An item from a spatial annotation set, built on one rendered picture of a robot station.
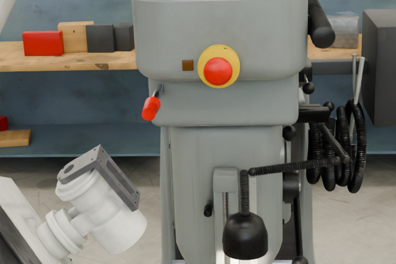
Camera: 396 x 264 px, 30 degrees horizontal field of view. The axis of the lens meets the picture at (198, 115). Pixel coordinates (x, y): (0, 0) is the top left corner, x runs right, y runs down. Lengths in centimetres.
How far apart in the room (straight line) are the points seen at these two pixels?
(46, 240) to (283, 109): 45
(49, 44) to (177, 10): 414
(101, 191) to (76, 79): 489
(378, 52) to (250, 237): 53
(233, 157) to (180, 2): 32
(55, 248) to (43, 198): 415
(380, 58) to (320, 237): 295
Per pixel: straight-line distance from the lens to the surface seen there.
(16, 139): 541
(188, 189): 128
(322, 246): 430
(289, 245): 183
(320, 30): 108
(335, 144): 125
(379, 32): 150
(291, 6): 106
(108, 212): 92
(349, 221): 460
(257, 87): 117
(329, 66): 159
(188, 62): 106
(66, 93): 584
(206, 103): 118
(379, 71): 152
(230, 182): 122
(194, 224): 130
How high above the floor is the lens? 202
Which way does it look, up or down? 18 degrees down
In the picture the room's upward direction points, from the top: 2 degrees counter-clockwise
